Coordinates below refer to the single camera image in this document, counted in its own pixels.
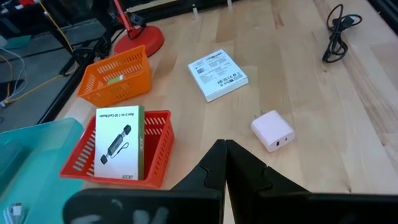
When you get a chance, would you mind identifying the white card reader box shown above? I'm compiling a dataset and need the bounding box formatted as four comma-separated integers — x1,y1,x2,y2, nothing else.
93,105,146,181

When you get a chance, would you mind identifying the red lamp base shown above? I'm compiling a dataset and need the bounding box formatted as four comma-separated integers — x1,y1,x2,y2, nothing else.
112,0,165,58

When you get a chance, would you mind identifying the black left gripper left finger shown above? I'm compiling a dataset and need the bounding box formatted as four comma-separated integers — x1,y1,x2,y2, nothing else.
61,139,227,224

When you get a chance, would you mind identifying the yellow extension cable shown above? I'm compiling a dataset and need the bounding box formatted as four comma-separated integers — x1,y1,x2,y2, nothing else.
0,0,80,107

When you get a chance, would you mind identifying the pale pink wall charger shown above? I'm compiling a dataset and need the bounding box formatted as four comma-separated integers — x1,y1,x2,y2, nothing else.
250,110,296,153

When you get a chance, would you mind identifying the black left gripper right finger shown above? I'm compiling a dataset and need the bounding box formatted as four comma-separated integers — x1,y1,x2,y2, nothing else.
225,139,398,224

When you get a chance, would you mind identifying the teal translucent plastic bin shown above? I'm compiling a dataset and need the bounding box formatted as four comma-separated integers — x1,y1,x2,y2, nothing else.
0,117,85,224

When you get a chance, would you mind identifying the white box with fine print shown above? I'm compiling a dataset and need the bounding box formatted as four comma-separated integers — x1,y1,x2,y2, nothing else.
187,49,249,103

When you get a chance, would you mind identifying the red slotted plastic basket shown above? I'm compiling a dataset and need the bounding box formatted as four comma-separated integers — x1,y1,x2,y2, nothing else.
58,110,175,190

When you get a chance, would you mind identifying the orange slotted plastic basket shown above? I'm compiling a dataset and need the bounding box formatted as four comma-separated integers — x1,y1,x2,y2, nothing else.
76,45,152,108

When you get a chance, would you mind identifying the black coiled usb cable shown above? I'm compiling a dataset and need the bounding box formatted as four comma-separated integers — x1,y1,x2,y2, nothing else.
322,3,363,64

